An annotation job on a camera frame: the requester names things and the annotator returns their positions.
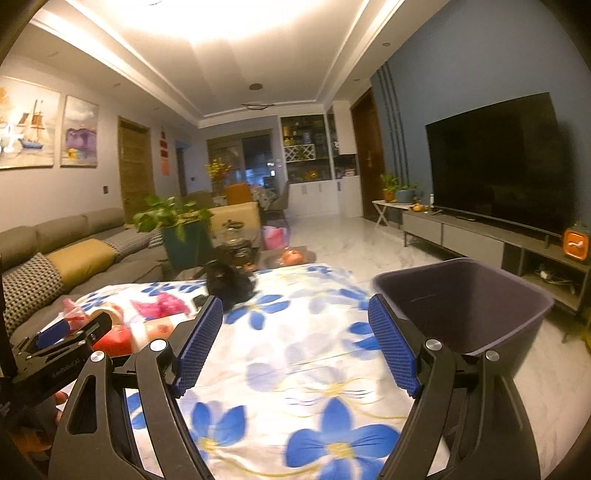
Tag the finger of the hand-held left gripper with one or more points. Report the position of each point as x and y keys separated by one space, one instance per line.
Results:
x=94 y=328
x=51 y=334

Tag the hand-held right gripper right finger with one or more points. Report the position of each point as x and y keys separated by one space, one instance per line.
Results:
x=395 y=346

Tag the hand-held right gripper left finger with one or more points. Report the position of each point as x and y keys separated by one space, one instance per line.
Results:
x=196 y=350

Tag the red printed plastic bag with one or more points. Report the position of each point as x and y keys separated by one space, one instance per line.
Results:
x=115 y=341

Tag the pink plastic bag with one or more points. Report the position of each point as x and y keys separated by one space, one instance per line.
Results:
x=161 y=304

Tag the large black plastic bag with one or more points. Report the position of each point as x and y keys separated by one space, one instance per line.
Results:
x=228 y=284

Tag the purple plastic bin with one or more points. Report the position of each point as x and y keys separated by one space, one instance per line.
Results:
x=461 y=309

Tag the large houndstooth cushion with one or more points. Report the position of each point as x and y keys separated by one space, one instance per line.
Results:
x=32 y=288

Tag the grey sofa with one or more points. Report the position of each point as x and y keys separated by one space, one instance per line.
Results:
x=101 y=272

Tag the yellow sofa cushion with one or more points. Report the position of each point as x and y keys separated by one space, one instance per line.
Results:
x=81 y=263

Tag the blue floral tablecloth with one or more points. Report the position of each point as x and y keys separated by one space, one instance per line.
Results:
x=286 y=360

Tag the small houndstooth cushion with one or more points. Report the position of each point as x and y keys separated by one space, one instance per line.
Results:
x=129 y=241

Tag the leafy plant in teal pot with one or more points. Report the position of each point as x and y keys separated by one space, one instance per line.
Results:
x=184 y=244

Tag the glass teapot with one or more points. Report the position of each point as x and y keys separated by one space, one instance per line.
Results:
x=231 y=234

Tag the grey television cabinet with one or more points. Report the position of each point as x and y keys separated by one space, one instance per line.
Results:
x=471 y=235

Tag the orange toy head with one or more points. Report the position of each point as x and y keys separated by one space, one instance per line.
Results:
x=293 y=257

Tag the pink floor bag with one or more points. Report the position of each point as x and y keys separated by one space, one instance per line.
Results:
x=276 y=237

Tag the yellow armchair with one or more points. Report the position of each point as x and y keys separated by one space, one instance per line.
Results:
x=235 y=217

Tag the white folding side table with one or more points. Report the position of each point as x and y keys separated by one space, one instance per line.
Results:
x=385 y=205

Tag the plant in blue pot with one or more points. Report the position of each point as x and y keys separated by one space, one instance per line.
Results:
x=406 y=196

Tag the plant in orange pot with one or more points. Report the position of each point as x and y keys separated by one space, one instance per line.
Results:
x=389 y=194

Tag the orange dining chair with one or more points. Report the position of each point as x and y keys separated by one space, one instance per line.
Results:
x=239 y=194

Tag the white display cabinet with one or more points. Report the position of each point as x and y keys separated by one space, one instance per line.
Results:
x=318 y=198

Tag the light wooden door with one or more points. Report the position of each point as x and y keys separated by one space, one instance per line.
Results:
x=135 y=166

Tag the grey dining chair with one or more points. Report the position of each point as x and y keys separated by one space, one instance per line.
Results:
x=279 y=203

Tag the yellow flower bouquet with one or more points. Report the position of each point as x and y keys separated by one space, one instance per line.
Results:
x=218 y=170

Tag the dark wooden door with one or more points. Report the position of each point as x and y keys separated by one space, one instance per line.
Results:
x=369 y=157

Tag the purple abstract painting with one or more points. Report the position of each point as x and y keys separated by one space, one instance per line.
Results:
x=79 y=131

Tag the glass balcony door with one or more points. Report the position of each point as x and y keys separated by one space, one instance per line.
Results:
x=254 y=159

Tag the orange small speaker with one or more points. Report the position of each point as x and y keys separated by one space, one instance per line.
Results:
x=577 y=242

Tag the sailboat painting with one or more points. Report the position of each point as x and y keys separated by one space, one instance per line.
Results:
x=30 y=124

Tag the black television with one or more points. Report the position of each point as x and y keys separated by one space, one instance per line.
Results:
x=498 y=161

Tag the red wall decoration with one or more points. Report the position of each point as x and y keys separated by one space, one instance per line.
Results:
x=163 y=152

